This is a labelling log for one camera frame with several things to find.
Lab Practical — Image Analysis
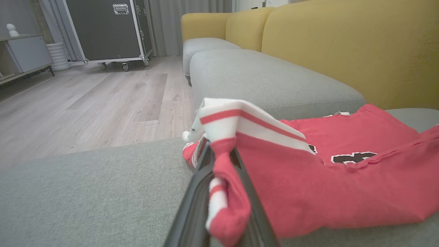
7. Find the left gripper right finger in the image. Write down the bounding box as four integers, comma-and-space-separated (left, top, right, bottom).
229, 148, 280, 247

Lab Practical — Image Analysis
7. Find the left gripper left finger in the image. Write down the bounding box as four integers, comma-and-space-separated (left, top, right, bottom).
163, 142, 216, 247

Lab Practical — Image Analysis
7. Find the red and white jersey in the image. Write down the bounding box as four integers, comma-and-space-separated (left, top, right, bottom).
182, 98, 439, 247

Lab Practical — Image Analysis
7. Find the large grey sofa seat cushion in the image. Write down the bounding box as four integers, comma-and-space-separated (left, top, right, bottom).
0, 108, 439, 247

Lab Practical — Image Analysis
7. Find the grey window curtain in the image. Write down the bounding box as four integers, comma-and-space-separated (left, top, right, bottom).
147, 0, 237, 58

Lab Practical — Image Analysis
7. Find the black wheeled flight case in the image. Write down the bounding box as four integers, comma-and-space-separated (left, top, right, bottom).
62, 0, 154, 72

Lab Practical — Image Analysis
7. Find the white ribbed cylinder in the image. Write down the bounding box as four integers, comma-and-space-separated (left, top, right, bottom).
46, 42, 71, 72

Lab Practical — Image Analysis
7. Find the large yellow sofa backrest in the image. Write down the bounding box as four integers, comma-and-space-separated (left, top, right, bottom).
261, 0, 439, 110

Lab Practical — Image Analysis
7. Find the grey low cabinet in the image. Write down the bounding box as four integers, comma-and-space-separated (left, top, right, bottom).
0, 34, 55, 86

